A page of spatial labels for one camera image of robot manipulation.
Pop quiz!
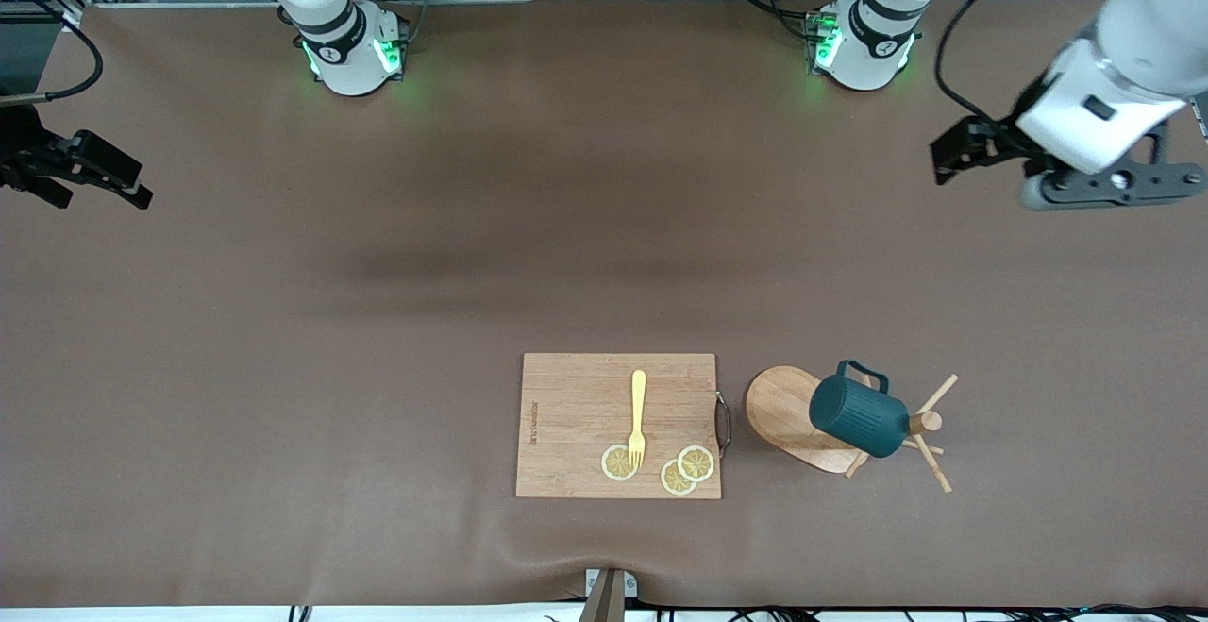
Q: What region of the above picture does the dark green ribbed cup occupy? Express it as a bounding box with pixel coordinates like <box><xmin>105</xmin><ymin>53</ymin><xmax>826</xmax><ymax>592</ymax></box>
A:
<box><xmin>809</xmin><ymin>361</ymin><xmax>912</xmax><ymax>459</ymax></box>

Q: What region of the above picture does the wooden mug tree rack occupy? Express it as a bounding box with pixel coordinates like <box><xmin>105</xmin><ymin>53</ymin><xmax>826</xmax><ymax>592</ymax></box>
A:
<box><xmin>745</xmin><ymin>365</ymin><xmax>960</xmax><ymax>495</ymax></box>

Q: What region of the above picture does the brown table mat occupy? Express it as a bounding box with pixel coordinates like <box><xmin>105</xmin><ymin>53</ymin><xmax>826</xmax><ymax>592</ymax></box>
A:
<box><xmin>0</xmin><ymin>0</ymin><xmax>1208</xmax><ymax>609</ymax></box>

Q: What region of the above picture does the yellow plastic fork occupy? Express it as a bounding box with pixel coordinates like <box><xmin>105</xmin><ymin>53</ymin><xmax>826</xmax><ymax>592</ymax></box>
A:
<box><xmin>627</xmin><ymin>369</ymin><xmax>648</xmax><ymax>470</ymax></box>

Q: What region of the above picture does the wooden cutting board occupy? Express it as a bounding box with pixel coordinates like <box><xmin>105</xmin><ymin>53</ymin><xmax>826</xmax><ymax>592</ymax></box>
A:
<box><xmin>515</xmin><ymin>352</ymin><xmax>723</xmax><ymax>500</ymax></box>

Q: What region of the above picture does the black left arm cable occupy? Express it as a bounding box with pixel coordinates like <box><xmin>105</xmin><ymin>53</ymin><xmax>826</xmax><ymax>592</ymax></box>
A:
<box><xmin>934</xmin><ymin>0</ymin><xmax>1133</xmax><ymax>127</ymax></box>

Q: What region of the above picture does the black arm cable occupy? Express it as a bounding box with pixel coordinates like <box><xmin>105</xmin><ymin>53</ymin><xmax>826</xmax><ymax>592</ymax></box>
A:
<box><xmin>0</xmin><ymin>0</ymin><xmax>103</xmax><ymax>104</ymax></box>
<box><xmin>934</xmin><ymin>0</ymin><xmax>1133</xmax><ymax>127</ymax></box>

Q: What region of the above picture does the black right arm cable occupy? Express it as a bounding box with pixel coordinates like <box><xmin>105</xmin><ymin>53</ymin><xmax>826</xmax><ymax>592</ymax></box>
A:
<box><xmin>0</xmin><ymin>0</ymin><xmax>103</xmax><ymax>104</ymax></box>

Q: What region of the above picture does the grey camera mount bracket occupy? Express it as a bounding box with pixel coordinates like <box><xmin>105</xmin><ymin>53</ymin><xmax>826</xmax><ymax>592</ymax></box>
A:
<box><xmin>578</xmin><ymin>567</ymin><xmax>639</xmax><ymax>622</ymax></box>

